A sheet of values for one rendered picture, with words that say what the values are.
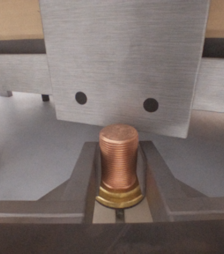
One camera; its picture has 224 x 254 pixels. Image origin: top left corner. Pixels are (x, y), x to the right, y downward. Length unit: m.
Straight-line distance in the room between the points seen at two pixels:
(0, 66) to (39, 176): 0.17
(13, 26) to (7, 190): 0.24
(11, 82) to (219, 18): 0.26
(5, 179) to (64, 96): 0.19
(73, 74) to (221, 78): 0.13
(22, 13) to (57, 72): 0.16
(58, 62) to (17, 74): 0.12
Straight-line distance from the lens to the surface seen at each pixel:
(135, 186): 0.16
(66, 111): 0.18
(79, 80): 0.16
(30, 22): 0.31
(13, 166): 0.35
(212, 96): 0.20
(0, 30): 0.35
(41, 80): 0.25
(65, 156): 0.34
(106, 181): 0.16
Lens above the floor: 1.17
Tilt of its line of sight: 27 degrees up
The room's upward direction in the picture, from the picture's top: 179 degrees clockwise
